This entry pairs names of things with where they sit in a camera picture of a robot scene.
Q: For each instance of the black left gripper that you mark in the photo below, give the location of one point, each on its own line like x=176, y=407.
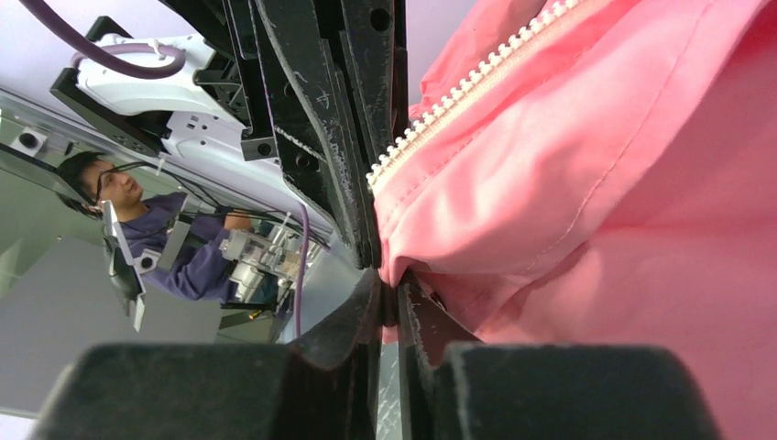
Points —
x=329, y=68

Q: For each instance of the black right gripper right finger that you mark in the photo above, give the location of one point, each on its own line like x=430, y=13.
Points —
x=454, y=386

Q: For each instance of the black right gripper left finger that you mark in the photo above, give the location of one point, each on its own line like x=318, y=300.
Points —
x=321, y=385

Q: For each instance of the pink zip-up jacket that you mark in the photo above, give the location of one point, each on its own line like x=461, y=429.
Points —
x=601, y=172

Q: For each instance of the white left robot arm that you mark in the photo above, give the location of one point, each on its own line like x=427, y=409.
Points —
x=229, y=160

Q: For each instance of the person in purple sweater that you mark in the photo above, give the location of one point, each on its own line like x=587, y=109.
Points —
x=198, y=273

